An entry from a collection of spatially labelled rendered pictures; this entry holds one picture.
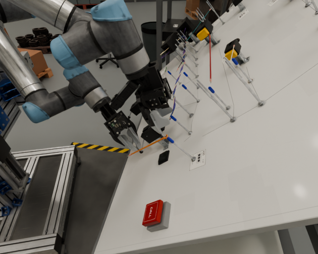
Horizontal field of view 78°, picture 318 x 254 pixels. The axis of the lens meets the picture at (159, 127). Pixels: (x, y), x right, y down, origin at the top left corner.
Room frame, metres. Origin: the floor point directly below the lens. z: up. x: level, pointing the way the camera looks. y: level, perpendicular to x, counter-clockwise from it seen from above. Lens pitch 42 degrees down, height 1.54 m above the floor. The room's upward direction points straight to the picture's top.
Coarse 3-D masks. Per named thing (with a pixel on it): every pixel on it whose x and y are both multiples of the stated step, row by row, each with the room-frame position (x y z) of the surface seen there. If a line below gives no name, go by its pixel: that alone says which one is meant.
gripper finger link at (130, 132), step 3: (129, 129) 0.50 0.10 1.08; (132, 129) 0.52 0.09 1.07; (129, 132) 0.51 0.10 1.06; (132, 132) 0.49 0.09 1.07; (129, 135) 0.50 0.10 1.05; (132, 135) 0.50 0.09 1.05; (135, 135) 0.50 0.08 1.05; (132, 138) 0.49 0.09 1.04; (135, 138) 0.48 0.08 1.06; (138, 138) 0.50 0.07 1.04; (135, 141) 0.49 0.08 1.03; (138, 141) 0.47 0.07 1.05; (138, 144) 0.48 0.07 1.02; (138, 147) 0.48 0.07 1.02
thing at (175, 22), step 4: (168, 20) 1.73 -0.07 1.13; (172, 20) 1.73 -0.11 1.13; (176, 20) 1.73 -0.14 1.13; (180, 20) 1.73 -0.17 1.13; (192, 20) 1.73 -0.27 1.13; (196, 20) 1.73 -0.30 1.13; (204, 20) 1.73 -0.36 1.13; (168, 24) 1.62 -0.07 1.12; (172, 24) 1.62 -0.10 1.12; (176, 24) 1.61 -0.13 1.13; (196, 24) 1.62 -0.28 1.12; (164, 28) 1.51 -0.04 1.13; (168, 28) 1.51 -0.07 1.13; (172, 28) 1.51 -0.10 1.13; (176, 28) 1.51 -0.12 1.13; (196, 28) 1.51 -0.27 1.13; (164, 32) 1.44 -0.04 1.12; (168, 32) 1.43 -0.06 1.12; (172, 32) 1.43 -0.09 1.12; (176, 32) 1.42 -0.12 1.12; (192, 32) 1.42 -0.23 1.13; (164, 36) 1.44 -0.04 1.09; (168, 36) 1.43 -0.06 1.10; (188, 36) 1.41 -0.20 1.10; (196, 36) 1.40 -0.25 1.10; (164, 40) 1.44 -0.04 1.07; (188, 40) 1.41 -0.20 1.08; (192, 40) 1.41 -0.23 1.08
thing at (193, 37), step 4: (184, 20) 1.20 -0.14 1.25; (188, 20) 1.22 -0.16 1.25; (180, 24) 1.20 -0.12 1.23; (184, 24) 1.16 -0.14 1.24; (188, 24) 1.16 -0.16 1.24; (192, 24) 1.23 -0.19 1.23; (180, 28) 1.16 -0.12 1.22; (184, 28) 1.20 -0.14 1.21; (188, 28) 1.19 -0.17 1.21; (192, 28) 1.17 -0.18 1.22; (180, 32) 1.16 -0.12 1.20; (184, 32) 1.20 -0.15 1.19; (188, 32) 1.15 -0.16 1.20; (192, 36) 1.20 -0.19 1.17; (196, 40) 1.20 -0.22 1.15
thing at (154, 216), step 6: (150, 204) 0.23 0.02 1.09; (156, 204) 0.22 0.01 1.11; (162, 204) 0.22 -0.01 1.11; (150, 210) 0.21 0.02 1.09; (156, 210) 0.20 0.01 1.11; (144, 216) 0.20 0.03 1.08; (150, 216) 0.19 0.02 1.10; (156, 216) 0.19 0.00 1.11; (144, 222) 0.19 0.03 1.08; (150, 222) 0.18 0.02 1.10; (156, 222) 0.18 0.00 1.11
